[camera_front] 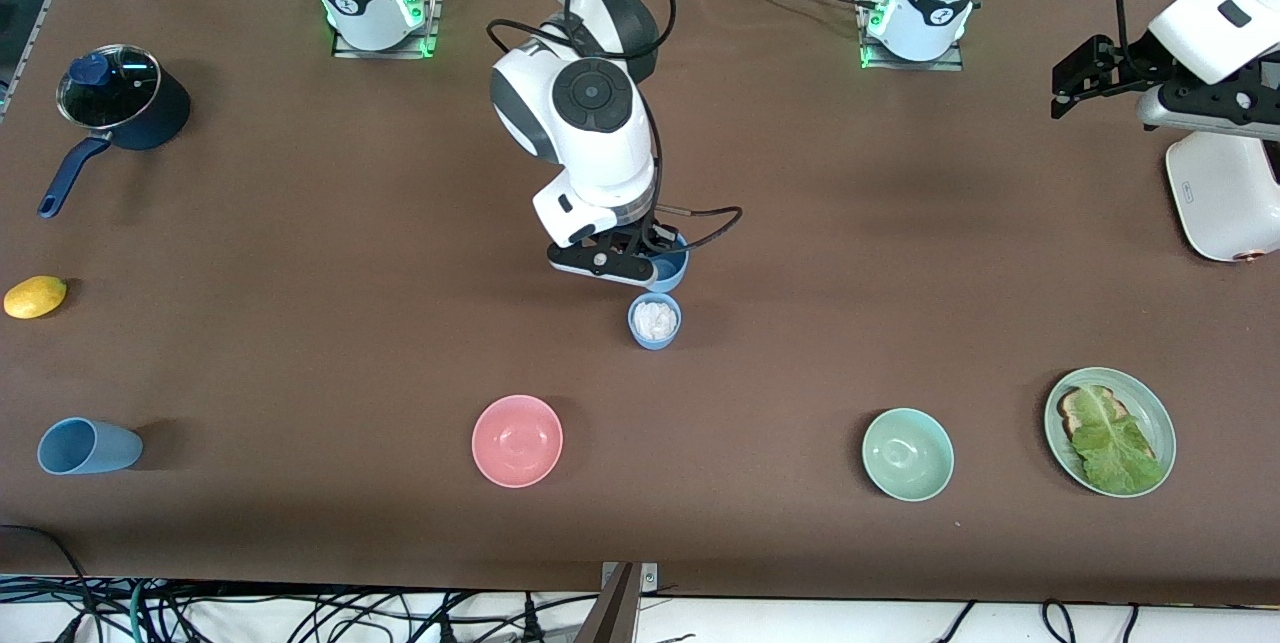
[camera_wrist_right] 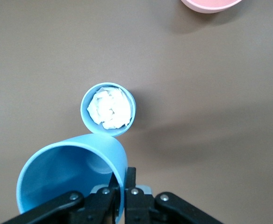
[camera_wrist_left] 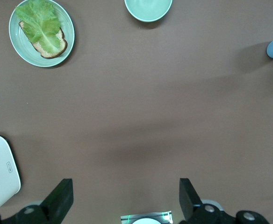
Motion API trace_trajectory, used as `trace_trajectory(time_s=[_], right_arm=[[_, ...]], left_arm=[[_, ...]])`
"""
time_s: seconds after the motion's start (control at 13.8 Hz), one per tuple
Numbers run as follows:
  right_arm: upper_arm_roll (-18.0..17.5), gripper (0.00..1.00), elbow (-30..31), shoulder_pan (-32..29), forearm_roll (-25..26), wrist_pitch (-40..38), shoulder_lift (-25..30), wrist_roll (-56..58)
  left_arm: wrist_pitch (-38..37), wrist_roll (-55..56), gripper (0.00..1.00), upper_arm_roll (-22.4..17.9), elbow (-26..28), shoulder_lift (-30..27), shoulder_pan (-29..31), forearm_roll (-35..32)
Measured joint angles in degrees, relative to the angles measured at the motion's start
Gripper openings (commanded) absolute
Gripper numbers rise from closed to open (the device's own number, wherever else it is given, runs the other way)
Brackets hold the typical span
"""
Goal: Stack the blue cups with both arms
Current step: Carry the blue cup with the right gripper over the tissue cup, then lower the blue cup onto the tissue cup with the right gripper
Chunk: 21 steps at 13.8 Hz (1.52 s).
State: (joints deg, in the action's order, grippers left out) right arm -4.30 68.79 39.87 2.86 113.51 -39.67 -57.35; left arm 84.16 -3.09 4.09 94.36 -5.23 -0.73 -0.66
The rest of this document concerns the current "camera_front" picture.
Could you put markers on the green lettuce leaf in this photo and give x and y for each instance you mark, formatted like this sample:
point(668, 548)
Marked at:
point(1115, 443)

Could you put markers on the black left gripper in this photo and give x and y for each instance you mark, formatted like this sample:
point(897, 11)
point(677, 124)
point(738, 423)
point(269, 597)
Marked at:
point(1127, 66)

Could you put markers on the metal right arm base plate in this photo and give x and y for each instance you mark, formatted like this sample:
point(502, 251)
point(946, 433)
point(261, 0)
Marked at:
point(400, 53)

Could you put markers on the glass saucepan lid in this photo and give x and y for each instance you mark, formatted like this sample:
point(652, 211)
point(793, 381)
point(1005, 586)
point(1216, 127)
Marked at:
point(115, 93)

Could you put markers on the toast slice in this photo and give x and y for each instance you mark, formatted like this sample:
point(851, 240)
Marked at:
point(1072, 413)

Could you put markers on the small metal table bracket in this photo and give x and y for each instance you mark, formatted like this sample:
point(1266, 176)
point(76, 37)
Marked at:
point(650, 578)

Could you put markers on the white paper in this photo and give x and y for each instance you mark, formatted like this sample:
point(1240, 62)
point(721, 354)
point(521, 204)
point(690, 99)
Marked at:
point(655, 320)

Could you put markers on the pale green plate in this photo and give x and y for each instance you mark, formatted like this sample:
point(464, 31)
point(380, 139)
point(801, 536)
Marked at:
point(1155, 413)

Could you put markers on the pink bowl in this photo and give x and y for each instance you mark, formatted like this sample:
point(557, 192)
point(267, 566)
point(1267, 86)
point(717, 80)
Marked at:
point(517, 441)

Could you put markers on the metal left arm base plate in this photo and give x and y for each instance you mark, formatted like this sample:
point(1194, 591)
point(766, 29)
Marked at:
point(900, 65)

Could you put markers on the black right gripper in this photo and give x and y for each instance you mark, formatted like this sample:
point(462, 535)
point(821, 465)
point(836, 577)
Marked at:
point(641, 241)

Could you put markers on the blue cup holding paper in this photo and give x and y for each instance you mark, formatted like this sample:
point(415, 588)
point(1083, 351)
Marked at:
point(655, 344)

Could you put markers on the grey stand pole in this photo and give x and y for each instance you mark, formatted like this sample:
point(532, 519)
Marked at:
point(610, 618)

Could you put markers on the white toaster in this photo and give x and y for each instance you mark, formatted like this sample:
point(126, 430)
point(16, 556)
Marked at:
point(1230, 203)

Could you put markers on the pale green bowl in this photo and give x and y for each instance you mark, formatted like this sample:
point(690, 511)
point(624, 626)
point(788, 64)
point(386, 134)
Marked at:
point(908, 455)

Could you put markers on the dark blue saucepan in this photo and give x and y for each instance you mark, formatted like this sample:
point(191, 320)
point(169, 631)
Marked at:
point(165, 118)

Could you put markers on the yellow lemon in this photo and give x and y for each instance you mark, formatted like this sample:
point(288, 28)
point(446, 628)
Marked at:
point(35, 297)

